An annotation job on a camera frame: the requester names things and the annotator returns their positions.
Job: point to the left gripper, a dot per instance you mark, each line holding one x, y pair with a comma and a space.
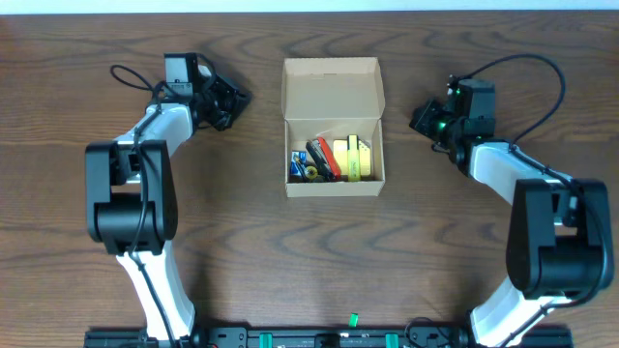
233, 99

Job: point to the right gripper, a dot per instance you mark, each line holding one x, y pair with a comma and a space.
422, 115

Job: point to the blue white staples box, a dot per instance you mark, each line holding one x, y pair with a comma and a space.
298, 169

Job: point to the cardboard box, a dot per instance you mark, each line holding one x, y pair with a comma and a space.
333, 98

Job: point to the yellow highlighter pen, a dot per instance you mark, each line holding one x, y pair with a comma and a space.
353, 157

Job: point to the yellow correction tape dispenser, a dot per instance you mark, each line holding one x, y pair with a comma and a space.
310, 175

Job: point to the red black stapler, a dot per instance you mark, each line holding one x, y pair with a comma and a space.
324, 159

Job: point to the yellow spiral notepad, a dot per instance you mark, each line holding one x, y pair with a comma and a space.
340, 152

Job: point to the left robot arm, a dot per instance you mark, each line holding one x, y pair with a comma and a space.
131, 204

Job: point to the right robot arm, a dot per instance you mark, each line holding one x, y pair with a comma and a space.
559, 250

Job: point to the green tape piece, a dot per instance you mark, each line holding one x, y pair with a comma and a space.
353, 320

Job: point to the black mounting rail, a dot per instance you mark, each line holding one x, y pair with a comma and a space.
238, 337

